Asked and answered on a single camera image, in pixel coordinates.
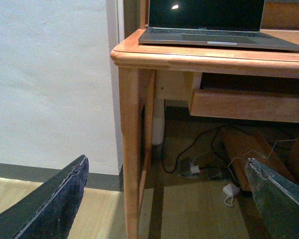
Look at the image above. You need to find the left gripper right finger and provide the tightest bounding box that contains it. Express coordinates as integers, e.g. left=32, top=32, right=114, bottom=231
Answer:
left=245, top=158, right=299, bottom=239

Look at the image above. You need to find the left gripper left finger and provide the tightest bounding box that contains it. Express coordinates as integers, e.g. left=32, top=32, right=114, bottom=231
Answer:
left=0, top=155, right=89, bottom=239

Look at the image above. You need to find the white power adapter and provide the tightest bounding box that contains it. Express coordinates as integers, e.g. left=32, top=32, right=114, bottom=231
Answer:
left=223, top=183, right=240, bottom=207

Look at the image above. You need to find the wooden wheeled computer stand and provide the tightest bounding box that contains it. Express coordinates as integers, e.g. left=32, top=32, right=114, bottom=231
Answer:
left=220, top=127, right=299, bottom=194

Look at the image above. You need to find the white plug on floor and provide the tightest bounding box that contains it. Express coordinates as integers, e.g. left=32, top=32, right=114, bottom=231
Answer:
left=190, top=162, right=200, bottom=175

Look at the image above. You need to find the white pipe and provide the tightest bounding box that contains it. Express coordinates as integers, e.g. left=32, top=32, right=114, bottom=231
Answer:
left=152, top=99, right=165, bottom=145

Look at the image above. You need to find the wooden desk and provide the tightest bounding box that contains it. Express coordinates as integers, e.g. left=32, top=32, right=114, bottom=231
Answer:
left=111, top=0, right=299, bottom=239

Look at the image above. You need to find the grey laptop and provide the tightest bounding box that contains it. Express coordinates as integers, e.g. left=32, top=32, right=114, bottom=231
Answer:
left=139, top=0, right=299, bottom=51

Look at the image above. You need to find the white thin cable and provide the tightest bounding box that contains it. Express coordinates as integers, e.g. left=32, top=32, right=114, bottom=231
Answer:
left=228, top=138, right=297, bottom=185

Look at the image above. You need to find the black floor cable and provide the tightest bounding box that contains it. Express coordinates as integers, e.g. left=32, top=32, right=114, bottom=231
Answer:
left=161, top=124, right=295, bottom=174

